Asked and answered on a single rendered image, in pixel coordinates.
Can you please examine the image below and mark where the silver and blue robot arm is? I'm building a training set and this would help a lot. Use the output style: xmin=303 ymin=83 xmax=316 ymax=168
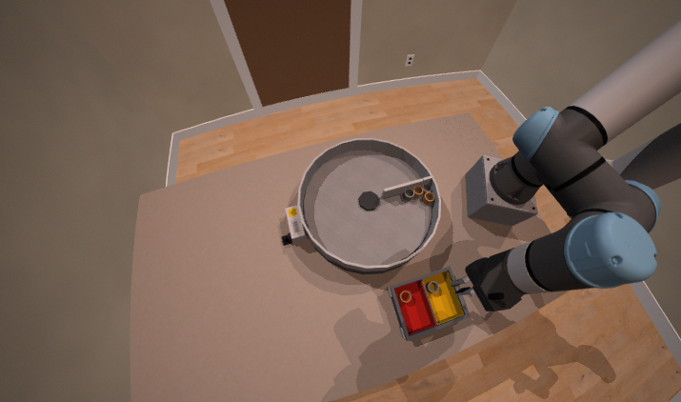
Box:
xmin=490 ymin=19 xmax=681 ymax=291

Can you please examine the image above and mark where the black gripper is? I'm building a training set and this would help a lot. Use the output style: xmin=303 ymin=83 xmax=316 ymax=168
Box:
xmin=451 ymin=242 xmax=555 ymax=312

